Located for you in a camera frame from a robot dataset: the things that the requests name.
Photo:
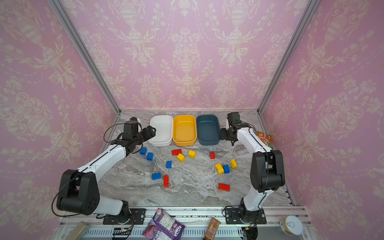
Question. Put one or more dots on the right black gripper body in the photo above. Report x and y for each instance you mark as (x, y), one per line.
(229, 135)

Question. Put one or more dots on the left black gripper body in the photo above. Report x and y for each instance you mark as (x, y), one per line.
(137, 138)

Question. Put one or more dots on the white plastic container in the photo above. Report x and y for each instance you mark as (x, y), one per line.
(164, 130)

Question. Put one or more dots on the dark teal plastic container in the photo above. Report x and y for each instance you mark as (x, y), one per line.
(208, 130)

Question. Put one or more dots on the blue square lego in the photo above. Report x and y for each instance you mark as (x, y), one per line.
(150, 157)

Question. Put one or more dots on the small yellow lego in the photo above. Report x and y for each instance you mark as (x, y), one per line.
(233, 164)

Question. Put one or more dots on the yellow long lego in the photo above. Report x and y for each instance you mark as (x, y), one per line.
(219, 168)

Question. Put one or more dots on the yellow plastic container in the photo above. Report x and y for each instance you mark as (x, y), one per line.
(184, 130)

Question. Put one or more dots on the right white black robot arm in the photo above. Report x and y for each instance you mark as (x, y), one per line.
(267, 172)

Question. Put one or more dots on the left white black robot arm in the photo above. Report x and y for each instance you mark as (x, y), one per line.
(79, 191)

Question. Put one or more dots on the red lego centre top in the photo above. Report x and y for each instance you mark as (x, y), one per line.
(176, 152)

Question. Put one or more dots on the green food packet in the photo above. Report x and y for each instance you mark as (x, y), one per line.
(266, 139)

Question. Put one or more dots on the yellow lego centre left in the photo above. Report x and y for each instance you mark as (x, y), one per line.
(181, 157)

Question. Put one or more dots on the yellow lego centre right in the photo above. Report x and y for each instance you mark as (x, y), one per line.
(192, 154)

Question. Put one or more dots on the blue long lego lower left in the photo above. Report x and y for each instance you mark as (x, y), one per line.
(156, 176)

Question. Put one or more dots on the red upright lego lower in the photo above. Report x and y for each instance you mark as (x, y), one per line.
(166, 181)

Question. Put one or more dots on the red long lego lower right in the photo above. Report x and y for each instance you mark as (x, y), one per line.
(224, 187)

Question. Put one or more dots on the brown snack bar packet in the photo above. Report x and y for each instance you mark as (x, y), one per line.
(212, 229)

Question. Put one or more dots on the purple snack box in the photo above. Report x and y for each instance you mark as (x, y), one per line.
(163, 227)

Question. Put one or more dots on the white tin can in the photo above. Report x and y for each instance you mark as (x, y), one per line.
(292, 226)

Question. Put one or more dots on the olive box bottom left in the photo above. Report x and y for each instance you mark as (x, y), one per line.
(79, 231)

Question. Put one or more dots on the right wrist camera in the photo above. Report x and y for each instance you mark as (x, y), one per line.
(233, 118)

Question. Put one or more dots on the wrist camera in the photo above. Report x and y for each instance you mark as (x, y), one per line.
(233, 118)
(132, 127)

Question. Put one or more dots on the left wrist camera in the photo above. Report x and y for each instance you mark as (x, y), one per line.
(132, 127)

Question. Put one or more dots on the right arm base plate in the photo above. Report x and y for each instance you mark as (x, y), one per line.
(234, 216)

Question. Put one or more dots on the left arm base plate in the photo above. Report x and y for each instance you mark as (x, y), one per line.
(136, 217)

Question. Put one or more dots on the aluminium front rail frame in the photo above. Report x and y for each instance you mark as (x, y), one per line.
(196, 221)

